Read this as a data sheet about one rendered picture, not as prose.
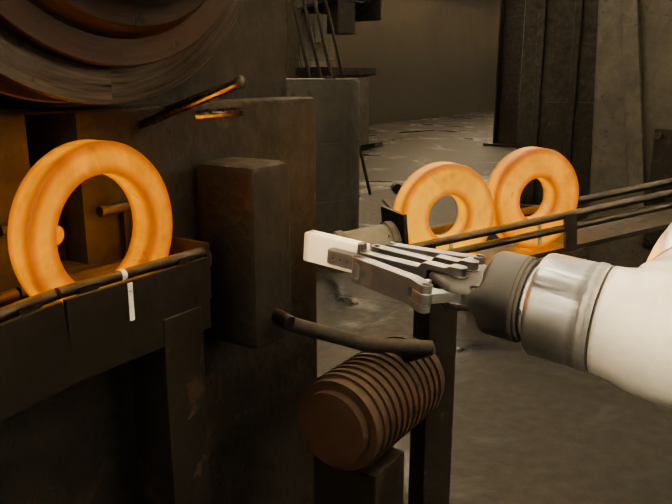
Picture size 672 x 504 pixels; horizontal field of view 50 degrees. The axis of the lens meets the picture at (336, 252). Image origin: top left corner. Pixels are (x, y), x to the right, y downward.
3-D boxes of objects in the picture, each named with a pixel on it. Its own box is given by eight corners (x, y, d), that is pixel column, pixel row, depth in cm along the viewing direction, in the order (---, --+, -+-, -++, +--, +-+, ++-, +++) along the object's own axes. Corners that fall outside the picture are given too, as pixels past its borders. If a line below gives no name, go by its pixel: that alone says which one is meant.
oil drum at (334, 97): (223, 254, 369) (216, 76, 348) (292, 233, 418) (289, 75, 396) (317, 271, 338) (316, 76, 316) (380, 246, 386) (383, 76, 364)
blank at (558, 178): (480, 154, 107) (493, 156, 104) (565, 139, 112) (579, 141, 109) (485, 253, 112) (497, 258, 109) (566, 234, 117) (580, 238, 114)
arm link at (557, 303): (606, 353, 63) (540, 334, 66) (624, 254, 61) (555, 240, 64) (576, 389, 56) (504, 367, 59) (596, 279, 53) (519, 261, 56)
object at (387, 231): (330, 267, 104) (326, 227, 102) (386, 255, 107) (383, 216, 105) (346, 278, 98) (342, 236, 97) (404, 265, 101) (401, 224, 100)
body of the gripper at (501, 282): (509, 358, 59) (410, 328, 64) (543, 328, 66) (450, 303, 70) (522, 271, 57) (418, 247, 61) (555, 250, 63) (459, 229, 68)
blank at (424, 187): (387, 169, 102) (397, 172, 99) (480, 154, 107) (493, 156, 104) (395, 273, 107) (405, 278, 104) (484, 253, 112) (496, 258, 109)
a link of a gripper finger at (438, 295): (485, 306, 63) (461, 324, 58) (431, 293, 65) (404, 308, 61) (488, 280, 62) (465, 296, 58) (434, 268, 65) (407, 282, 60)
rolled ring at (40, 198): (169, 134, 78) (147, 133, 80) (17, 149, 63) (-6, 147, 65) (178, 296, 83) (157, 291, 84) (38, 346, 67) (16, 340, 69)
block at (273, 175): (196, 337, 97) (188, 160, 92) (235, 321, 104) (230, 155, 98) (258, 354, 92) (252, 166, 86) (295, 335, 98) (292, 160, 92)
